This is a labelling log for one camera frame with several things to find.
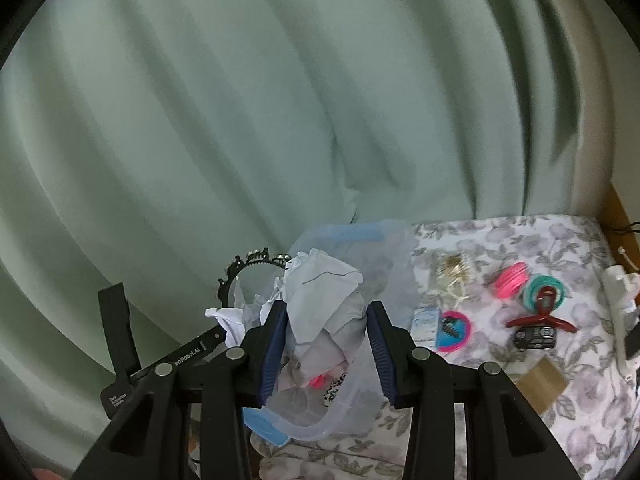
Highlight crumpled white tissue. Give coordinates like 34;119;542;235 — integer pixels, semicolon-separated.
204;304;267;348

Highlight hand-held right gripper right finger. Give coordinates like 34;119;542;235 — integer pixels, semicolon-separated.
365;301;583;480

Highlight cotton swab pack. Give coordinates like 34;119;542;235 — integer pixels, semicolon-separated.
411;307;441;346

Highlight black beaded headband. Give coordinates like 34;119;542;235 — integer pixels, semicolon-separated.
216;246;292;307

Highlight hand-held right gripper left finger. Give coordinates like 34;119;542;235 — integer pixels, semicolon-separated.
70;302;291;480

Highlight floral blanket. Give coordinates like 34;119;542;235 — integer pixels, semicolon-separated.
250;214;636;480

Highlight translucent plastic bag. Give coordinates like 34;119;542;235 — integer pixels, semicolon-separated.
242;217;421;446

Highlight pink coil hair ties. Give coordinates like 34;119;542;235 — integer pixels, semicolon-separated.
492;261;531;300

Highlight white paper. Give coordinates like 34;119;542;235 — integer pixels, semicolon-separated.
272;249;368;366

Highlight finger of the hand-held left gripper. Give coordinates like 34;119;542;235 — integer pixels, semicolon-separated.
131;327;226;380

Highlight white plastic object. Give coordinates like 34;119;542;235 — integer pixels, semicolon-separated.
600;246;640;386

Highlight brown cardboard piece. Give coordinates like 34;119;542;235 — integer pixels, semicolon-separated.
515;360;568;416

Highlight green curtain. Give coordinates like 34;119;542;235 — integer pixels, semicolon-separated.
0;0;616;431

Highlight spotted scrunchie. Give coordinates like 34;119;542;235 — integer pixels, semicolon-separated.
322;372;348;408

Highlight wooden furniture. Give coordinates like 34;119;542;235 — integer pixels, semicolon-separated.
597;182;640;311

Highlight red hair claw clip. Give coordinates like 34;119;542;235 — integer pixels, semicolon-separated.
505;285;578;333

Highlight teal hair ties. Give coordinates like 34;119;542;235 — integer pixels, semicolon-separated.
522;274;568;313

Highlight cream hair claw clip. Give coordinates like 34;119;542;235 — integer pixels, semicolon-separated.
429;276;476;308

